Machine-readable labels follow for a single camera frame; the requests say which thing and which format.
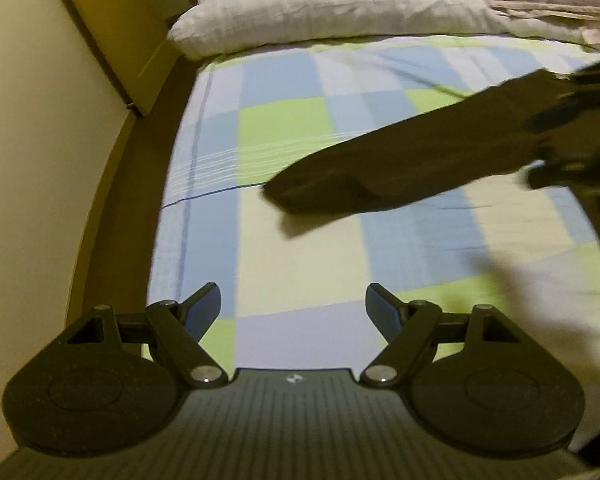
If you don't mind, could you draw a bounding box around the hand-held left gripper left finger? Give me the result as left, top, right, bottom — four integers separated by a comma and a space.
67, 282, 228, 388

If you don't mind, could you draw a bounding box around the wooden door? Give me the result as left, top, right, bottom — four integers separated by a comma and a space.
42, 0, 191, 118

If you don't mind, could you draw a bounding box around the dark brown garment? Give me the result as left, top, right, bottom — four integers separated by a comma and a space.
262, 71, 576, 216

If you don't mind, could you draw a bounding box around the white striped pillow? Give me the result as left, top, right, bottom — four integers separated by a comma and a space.
166, 0, 598, 61

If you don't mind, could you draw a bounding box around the bed with checkered sheet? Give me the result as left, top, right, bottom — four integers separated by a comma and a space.
147, 35, 600, 376

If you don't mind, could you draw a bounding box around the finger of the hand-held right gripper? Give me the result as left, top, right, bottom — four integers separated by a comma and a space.
526, 152, 593, 192
560, 62, 600, 106

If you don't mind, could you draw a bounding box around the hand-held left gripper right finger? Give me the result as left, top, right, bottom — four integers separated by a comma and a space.
360, 282, 523, 388

